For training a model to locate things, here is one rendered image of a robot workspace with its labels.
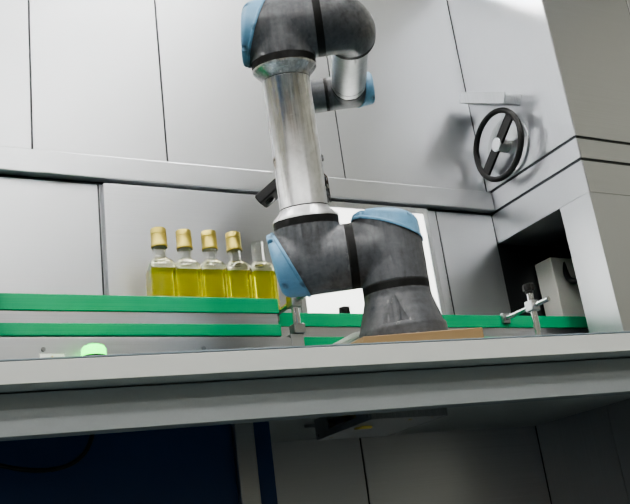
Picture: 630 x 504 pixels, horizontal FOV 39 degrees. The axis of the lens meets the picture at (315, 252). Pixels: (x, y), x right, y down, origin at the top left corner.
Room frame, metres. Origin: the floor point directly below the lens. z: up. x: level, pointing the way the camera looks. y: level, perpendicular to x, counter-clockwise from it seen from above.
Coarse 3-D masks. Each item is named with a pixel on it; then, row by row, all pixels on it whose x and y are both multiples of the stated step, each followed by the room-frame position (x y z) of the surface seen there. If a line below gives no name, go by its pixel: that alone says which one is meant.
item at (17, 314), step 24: (0, 312) 1.51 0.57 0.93; (24, 312) 1.53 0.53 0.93; (48, 312) 1.55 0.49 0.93; (72, 312) 1.57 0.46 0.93; (96, 312) 1.59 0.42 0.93; (120, 312) 1.61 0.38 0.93; (144, 312) 1.63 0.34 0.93; (168, 312) 1.66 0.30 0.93; (192, 312) 1.68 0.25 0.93; (216, 312) 1.71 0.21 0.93; (240, 312) 1.73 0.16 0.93; (264, 312) 1.76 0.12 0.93; (24, 336) 1.53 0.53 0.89; (48, 336) 1.55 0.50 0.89; (72, 336) 1.57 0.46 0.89; (96, 336) 1.59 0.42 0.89; (120, 336) 1.61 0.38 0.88; (144, 336) 1.63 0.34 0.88; (168, 336) 1.66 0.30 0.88; (192, 336) 1.68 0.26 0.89; (216, 336) 1.71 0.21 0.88; (240, 336) 1.73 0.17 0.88; (264, 336) 1.76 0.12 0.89
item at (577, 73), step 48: (480, 0) 2.32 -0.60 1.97; (528, 0) 2.16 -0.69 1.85; (576, 0) 2.19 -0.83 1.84; (624, 0) 2.29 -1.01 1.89; (480, 48) 2.36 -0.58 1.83; (528, 48) 2.20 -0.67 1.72; (576, 48) 2.17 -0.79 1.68; (624, 48) 2.26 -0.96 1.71; (528, 96) 2.24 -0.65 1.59; (576, 96) 2.15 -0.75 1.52; (624, 96) 2.24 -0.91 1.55; (480, 144) 2.44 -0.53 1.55; (576, 144) 2.13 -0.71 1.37; (624, 144) 2.22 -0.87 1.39; (528, 192) 2.31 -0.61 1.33; (576, 192) 2.16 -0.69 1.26; (624, 192) 2.19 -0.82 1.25; (528, 240) 2.46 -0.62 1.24
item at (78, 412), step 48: (192, 384) 1.29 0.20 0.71; (240, 384) 1.32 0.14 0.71; (288, 384) 1.35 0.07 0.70; (336, 384) 1.38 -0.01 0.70; (384, 384) 1.41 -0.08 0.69; (432, 384) 1.44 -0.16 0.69; (480, 384) 1.47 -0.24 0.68; (528, 384) 1.50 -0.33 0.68; (576, 384) 1.54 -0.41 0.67; (624, 384) 1.57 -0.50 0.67; (0, 432) 1.20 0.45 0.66; (48, 432) 1.22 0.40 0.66; (96, 432) 1.26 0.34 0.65
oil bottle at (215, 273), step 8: (208, 264) 1.82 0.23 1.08; (216, 264) 1.83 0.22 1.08; (224, 264) 1.84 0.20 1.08; (208, 272) 1.82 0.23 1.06; (216, 272) 1.82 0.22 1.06; (224, 272) 1.83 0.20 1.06; (208, 280) 1.82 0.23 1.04; (216, 280) 1.82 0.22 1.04; (224, 280) 1.83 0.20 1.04; (208, 288) 1.81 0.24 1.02; (216, 288) 1.82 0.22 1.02; (224, 288) 1.83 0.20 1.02; (208, 296) 1.81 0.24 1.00; (216, 296) 1.82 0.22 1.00; (224, 296) 1.83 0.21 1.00
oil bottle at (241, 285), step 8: (232, 264) 1.85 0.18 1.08; (240, 264) 1.86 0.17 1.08; (248, 264) 1.87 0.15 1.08; (232, 272) 1.84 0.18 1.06; (240, 272) 1.85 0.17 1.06; (248, 272) 1.86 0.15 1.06; (232, 280) 1.84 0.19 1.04; (240, 280) 1.85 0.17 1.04; (248, 280) 1.86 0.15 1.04; (232, 288) 1.84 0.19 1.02; (240, 288) 1.85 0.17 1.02; (248, 288) 1.86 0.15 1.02; (232, 296) 1.84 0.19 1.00; (240, 296) 1.85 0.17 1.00; (248, 296) 1.86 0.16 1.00
